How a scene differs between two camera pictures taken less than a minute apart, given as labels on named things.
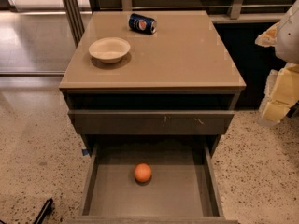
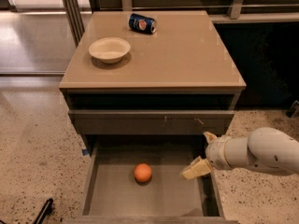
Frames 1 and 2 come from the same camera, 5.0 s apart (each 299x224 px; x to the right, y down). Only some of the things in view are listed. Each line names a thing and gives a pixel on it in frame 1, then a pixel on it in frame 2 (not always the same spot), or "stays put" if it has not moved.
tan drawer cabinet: [150, 78] stays put
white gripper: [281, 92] -> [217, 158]
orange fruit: [142, 173] stays put
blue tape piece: [85, 152] stays put
